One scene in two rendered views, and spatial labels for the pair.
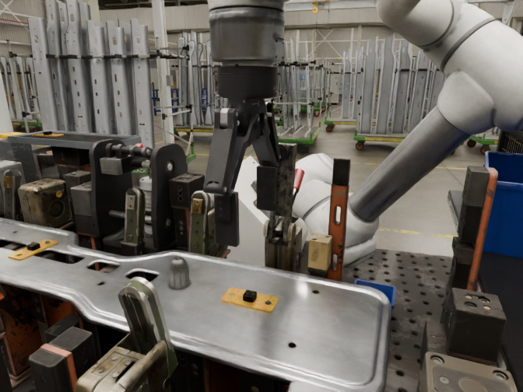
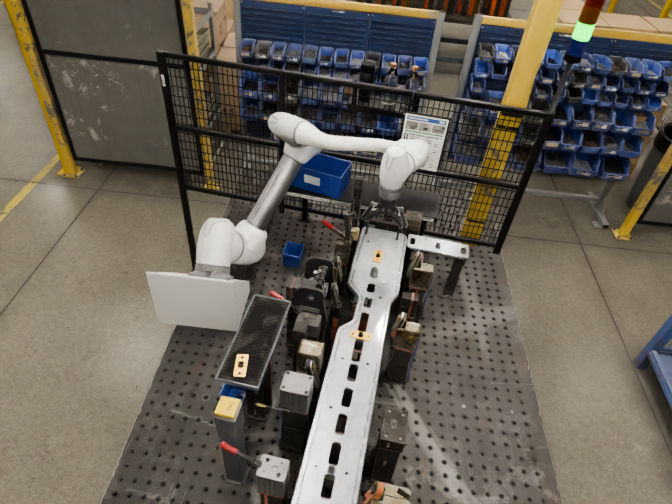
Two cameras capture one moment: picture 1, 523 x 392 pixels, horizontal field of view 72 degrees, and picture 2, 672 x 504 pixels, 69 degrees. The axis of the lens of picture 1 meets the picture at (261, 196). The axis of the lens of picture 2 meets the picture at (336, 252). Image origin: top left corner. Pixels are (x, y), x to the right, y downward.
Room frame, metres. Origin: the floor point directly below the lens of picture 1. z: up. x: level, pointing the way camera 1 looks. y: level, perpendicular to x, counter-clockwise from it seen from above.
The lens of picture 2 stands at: (1.04, 1.58, 2.49)
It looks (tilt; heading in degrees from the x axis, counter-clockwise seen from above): 42 degrees down; 257
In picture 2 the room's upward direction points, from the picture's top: 6 degrees clockwise
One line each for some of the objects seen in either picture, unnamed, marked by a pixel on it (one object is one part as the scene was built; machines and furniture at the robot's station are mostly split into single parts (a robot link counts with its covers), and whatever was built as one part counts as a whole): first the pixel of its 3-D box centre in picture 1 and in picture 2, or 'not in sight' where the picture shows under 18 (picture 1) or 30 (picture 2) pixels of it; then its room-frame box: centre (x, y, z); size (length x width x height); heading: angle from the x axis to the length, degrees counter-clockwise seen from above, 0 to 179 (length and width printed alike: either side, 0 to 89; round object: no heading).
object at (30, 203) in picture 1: (54, 253); (309, 378); (0.85, 0.54, 0.89); 0.13 x 0.11 x 0.38; 158
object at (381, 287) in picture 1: (372, 306); (293, 255); (0.82, -0.30, 0.74); 0.11 x 0.10 x 0.09; 68
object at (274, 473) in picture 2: not in sight; (273, 492); (1.02, 0.94, 0.88); 0.11 x 0.10 x 0.36; 158
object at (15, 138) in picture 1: (74, 139); (256, 338); (1.04, 0.54, 1.16); 0.37 x 0.14 x 0.02; 68
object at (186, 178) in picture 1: (192, 261); not in sight; (0.76, 0.16, 0.91); 0.07 x 0.05 x 0.42; 158
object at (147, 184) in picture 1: (145, 242); (314, 314); (0.80, 0.28, 0.94); 0.18 x 0.13 x 0.49; 68
